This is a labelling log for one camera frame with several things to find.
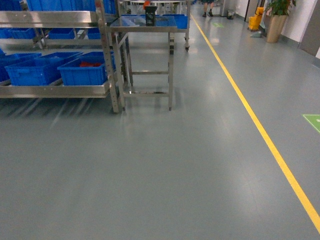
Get blue bin with red parts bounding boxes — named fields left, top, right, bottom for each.
left=57, top=51, right=108, bottom=86

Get red plastic parts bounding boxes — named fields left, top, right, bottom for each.
left=79, top=61, right=102, bottom=68

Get blue bin lower shelf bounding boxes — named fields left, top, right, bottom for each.
left=5, top=51, right=83, bottom=86
left=0, top=52, right=42, bottom=82

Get small stainless steel table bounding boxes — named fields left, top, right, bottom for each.
left=107, top=15, right=178, bottom=110

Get black battery box on table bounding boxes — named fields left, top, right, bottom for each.
left=145, top=5, right=158, bottom=27

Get stainless steel flow rack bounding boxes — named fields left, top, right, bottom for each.
left=0, top=0, right=125, bottom=113

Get walking person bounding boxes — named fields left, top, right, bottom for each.
left=202, top=0, right=214, bottom=18

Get yellow mop bucket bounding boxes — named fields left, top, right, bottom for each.
left=248, top=7, right=264, bottom=32

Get tan plant pot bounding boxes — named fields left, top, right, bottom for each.
left=266, top=15, right=288, bottom=43

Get green potted plant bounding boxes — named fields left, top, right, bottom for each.
left=265, top=0, right=297, bottom=16

